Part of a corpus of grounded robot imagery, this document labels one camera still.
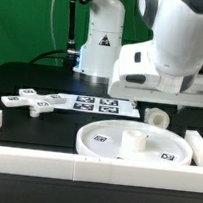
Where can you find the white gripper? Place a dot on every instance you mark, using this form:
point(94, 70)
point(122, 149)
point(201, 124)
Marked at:
point(135, 78)

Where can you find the white round table top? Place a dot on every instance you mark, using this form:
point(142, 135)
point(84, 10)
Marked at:
point(134, 141)

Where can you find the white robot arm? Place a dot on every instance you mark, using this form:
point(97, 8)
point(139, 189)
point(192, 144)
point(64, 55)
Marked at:
point(165, 69)

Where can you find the white marker sheet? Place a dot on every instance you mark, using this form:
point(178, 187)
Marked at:
point(97, 105)

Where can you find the white right fence bar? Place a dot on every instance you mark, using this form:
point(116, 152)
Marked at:
point(196, 141)

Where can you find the white cross-shaped table base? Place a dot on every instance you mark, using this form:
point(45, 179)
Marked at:
point(36, 103)

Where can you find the white front fence bar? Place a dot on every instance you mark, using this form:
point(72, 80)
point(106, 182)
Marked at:
point(19, 161)

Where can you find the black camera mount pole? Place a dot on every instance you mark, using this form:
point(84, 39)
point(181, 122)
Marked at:
point(72, 53)

